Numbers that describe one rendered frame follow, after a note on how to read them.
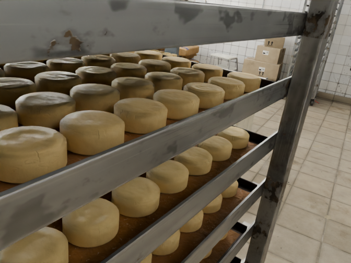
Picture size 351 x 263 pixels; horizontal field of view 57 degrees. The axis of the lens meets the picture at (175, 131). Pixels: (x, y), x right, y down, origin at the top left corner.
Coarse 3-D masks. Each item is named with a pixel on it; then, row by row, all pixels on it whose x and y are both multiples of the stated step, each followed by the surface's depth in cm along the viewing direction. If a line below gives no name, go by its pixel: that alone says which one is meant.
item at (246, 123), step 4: (252, 116) 223; (244, 120) 211; (248, 120) 217; (252, 120) 226; (236, 124) 200; (240, 124) 206; (244, 124) 213; (248, 124) 220; (244, 128) 216; (248, 128) 223
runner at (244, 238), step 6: (246, 222) 63; (252, 228) 58; (246, 234) 56; (240, 240) 54; (246, 240) 57; (234, 246) 52; (240, 246) 55; (228, 252) 51; (234, 252) 53; (228, 258) 51
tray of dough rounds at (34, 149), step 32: (0, 64) 41; (32, 64) 40; (64, 64) 42; (96, 64) 46; (128, 64) 46; (160, 64) 48; (192, 64) 57; (0, 96) 30; (32, 96) 29; (64, 96) 30; (96, 96) 31; (128, 96) 36; (160, 96) 33; (192, 96) 35; (224, 96) 41; (0, 128) 23; (32, 128) 23; (64, 128) 24; (96, 128) 24; (128, 128) 28; (0, 160) 19; (32, 160) 19; (64, 160) 22; (0, 192) 19
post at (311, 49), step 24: (312, 0) 44; (336, 0) 43; (312, 24) 44; (312, 48) 45; (312, 72) 46; (288, 96) 49; (288, 120) 50; (288, 144) 51; (288, 168) 53; (264, 192) 55; (264, 216) 57; (264, 240) 58
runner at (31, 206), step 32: (256, 96) 38; (160, 128) 24; (192, 128) 28; (224, 128) 33; (96, 160) 19; (128, 160) 22; (160, 160) 25; (32, 192) 16; (64, 192) 18; (96, 192) 20; (0, 224) 15; (32, 224) 17
